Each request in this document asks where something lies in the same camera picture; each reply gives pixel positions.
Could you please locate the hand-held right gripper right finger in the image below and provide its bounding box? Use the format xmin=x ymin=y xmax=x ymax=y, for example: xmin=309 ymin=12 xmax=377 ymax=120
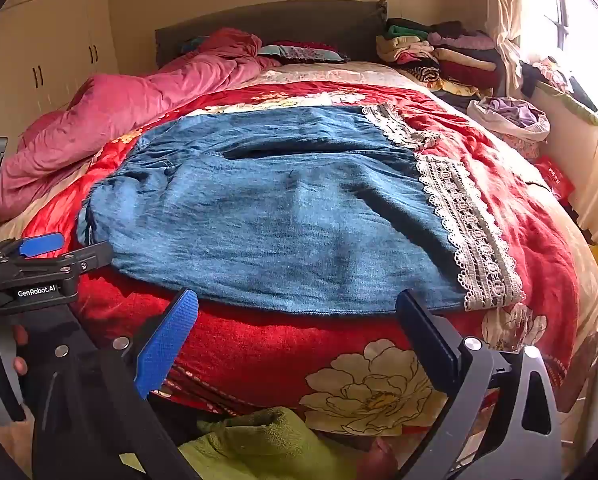
xmin=396 ymin=289 xmax=565 ymax=480

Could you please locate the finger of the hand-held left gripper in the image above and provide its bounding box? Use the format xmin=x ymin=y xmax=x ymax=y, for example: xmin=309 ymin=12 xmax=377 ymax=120
xmin=44 ymin=241 xmax=114 ymax=276
xmin=0 ymin=232 xmax=64 ymax=262

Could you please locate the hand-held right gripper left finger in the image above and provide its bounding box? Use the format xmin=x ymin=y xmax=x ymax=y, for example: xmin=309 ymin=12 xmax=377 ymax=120
xmin=33 ymin=288 xmax=200 ymax=480

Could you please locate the blue denim pants lace trim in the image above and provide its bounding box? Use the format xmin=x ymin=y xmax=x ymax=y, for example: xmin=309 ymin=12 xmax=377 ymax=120
xmin=76 ymin=102 xmax=528 ymax=317

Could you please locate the person's left hand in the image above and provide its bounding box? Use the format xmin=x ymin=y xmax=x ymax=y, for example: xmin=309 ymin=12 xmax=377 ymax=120
xmin=10 ymin=326 xmax=30 ymax=377

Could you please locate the red floral blanket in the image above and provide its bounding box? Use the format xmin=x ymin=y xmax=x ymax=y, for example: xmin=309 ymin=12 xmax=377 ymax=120
xmin=0 ymin=60 xmax=598 ymax=437

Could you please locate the green fleece garment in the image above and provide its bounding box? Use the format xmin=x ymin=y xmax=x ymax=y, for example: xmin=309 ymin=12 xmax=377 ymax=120
xmin=176 ymin=406 xmax=376 ymax=480

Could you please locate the pink duvet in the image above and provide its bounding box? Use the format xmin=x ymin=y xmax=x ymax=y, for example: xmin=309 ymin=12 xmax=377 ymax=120
xmin=0 ymin=27 xmax=283 ymax=224

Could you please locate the red packet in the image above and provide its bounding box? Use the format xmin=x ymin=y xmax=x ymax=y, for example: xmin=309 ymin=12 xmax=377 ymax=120
xmin=534 ymin=155 xmax=578 ymax=202

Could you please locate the cream wardrobe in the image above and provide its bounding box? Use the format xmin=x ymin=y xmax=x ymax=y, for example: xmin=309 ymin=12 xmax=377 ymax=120
xmin=0 ymin=0 xmax=120 ymax=157

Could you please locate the white bag of clothes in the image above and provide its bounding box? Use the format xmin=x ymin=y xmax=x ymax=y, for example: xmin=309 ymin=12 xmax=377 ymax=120
xmin=466 ymin=96 xmax=551 ymax=144

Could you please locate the pile of folded clothes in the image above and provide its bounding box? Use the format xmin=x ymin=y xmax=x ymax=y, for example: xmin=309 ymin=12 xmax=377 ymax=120
xmin=376 ymin=17 xmax=510 ymax=99

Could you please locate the small clothes heap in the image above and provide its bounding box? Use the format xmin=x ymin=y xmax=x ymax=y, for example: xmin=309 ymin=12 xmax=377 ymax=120
xmin=520 ymin=57 xmax=598 ymax=111

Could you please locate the patterned pillow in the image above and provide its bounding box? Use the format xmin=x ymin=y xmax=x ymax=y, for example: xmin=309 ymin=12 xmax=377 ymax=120
xmin=256 ymin=40 xmax=351 ymax=65

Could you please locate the dark grey headboard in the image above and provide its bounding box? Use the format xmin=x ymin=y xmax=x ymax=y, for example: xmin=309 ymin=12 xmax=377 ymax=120
xmin=154 ymin=0 xmax=390 ymax=69

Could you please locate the cream curtain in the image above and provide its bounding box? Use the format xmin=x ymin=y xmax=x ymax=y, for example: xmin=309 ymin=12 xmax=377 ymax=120
xmin=484 ymin=0 xmax=526 ymax=99

